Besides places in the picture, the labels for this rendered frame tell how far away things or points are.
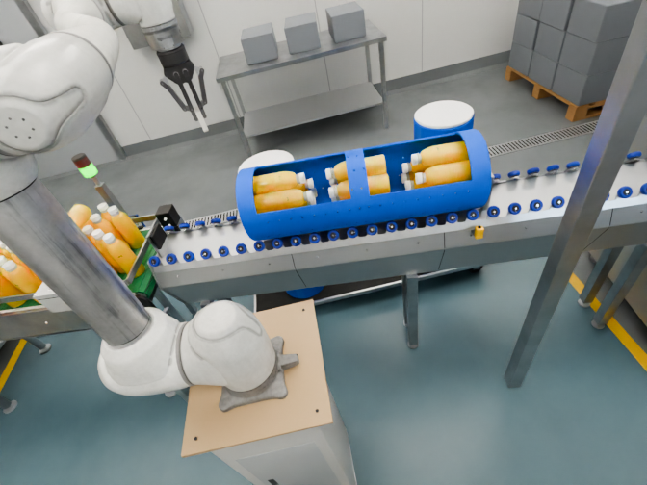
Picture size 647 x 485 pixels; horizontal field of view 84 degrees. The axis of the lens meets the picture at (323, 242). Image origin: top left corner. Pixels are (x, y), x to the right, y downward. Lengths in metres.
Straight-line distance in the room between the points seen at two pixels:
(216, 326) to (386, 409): 1.35
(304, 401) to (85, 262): 0.59
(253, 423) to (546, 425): 1.46
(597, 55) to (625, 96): 2.93
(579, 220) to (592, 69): 2.86
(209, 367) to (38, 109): 0.58
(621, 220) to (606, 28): 2.42
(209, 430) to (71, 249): 0.56
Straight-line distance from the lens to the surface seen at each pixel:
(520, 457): 2.03
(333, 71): 4.68
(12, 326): 2.11
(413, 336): 2.05
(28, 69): 0.57
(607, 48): 4.01
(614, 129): 1.09
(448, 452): 1.98
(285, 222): 1.30
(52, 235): 0.74
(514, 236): 1.54
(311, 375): 1.01
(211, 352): 0.84
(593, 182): 1.17
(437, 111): 1.98
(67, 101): 0.57
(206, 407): 1.08
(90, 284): 0.79
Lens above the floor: 1.90
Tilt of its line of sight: 43 degrees down
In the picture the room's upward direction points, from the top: 15 degrees counter-clockwise
